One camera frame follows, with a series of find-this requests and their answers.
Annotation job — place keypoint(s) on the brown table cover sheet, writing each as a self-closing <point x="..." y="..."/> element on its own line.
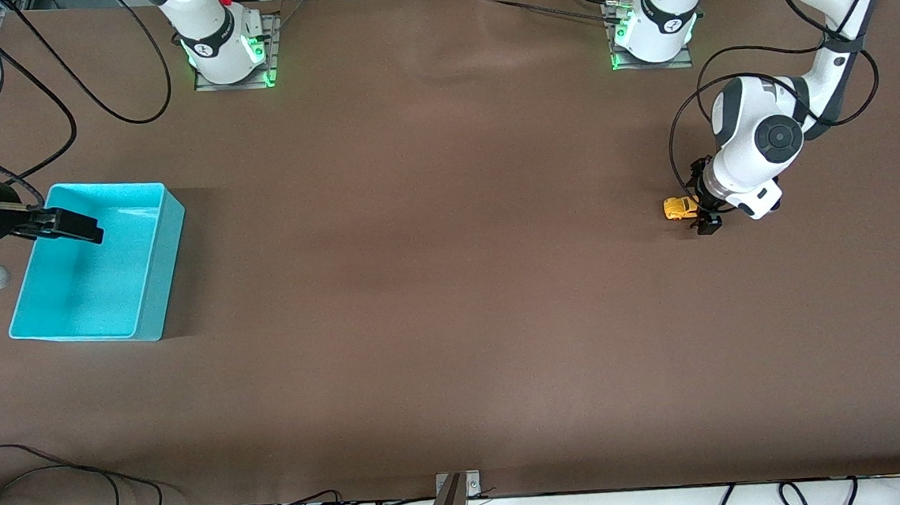
<point x="452" y="284"/>

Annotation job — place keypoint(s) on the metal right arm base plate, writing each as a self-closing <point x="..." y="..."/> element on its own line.
<point x="275" y="59"/>

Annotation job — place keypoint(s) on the yellow toy beetle car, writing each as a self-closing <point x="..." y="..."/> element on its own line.
<point x="680" y="208"/>

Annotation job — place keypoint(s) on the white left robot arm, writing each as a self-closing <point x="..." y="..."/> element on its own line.
<point x="759" y="140"/>

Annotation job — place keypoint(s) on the turquoise plastic bin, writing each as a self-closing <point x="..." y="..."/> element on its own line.
<point x="103" y="269"/>

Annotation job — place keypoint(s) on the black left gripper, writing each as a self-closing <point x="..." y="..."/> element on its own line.
<point x="704" y="197"/>

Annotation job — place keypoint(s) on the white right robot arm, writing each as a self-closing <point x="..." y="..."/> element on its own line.
<point x="213" y="31"/>

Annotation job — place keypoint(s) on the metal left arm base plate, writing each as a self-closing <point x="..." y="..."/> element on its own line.
<point x="666" y="65"/>

